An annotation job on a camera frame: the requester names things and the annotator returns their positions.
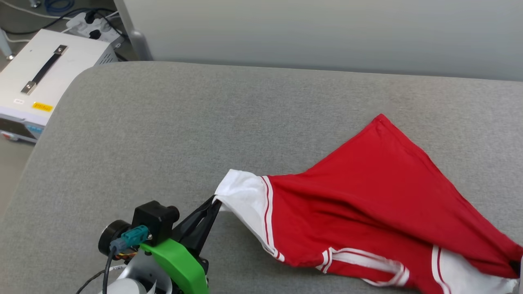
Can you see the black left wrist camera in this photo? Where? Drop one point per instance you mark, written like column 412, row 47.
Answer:
column 153, row 218

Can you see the white power strip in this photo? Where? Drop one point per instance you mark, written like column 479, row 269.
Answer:
column 81, row 24

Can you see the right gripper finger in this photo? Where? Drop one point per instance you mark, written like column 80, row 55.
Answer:
column 517, row 269

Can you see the red and white jersey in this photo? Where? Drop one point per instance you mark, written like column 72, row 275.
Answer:
column 367, row 204

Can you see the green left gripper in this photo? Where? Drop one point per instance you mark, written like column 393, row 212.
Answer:
column 179, row 265

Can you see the white partition panel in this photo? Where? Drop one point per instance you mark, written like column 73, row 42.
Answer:
column 327, row 32

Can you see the white metal equipment box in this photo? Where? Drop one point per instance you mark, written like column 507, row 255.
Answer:
column 69, row 65

